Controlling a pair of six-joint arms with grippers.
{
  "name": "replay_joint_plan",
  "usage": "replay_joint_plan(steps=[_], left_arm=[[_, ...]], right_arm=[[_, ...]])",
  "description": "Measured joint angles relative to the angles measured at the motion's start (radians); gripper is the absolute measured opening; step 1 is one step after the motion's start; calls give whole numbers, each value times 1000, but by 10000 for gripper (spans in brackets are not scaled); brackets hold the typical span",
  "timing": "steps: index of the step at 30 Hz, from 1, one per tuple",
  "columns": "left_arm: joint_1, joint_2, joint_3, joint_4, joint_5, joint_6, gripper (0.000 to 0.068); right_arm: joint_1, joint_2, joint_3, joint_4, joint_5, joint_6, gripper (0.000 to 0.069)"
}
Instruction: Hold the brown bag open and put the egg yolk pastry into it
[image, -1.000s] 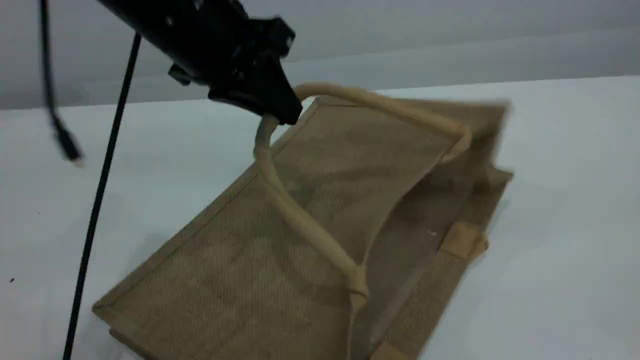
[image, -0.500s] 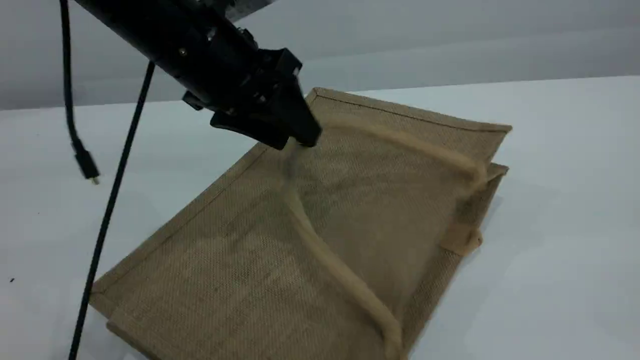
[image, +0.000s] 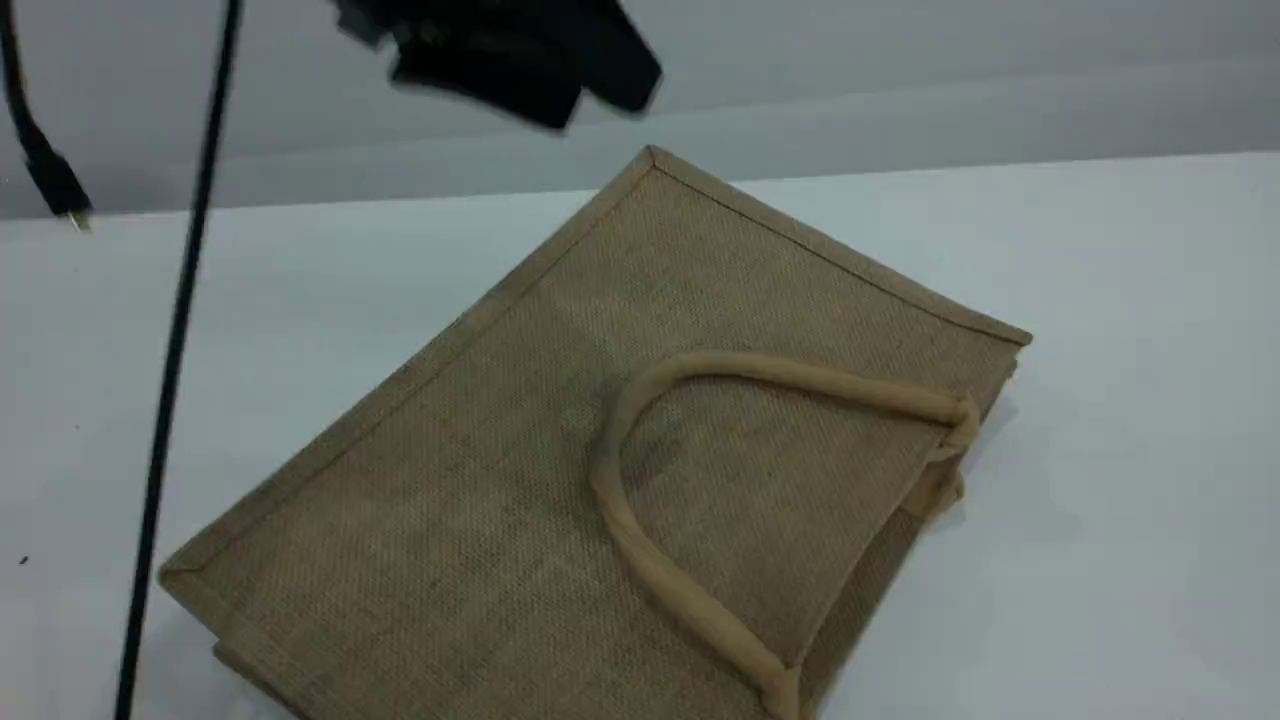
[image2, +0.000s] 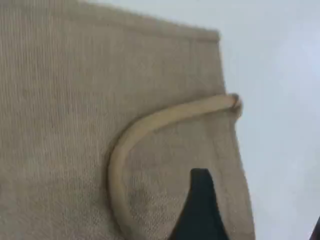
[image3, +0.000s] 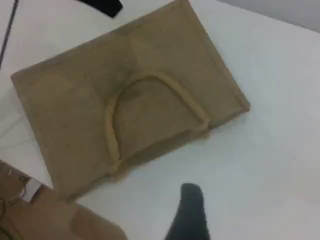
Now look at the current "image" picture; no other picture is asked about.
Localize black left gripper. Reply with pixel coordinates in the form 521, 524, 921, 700
333, 0, 664, 132

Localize brown jute tote bag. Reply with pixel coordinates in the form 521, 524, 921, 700
158, 145, 1034, 720

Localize black straight cable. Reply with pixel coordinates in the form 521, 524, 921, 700
114, 0, 245, 720

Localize black cable with plug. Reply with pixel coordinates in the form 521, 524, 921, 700
0, 0, 94, 234

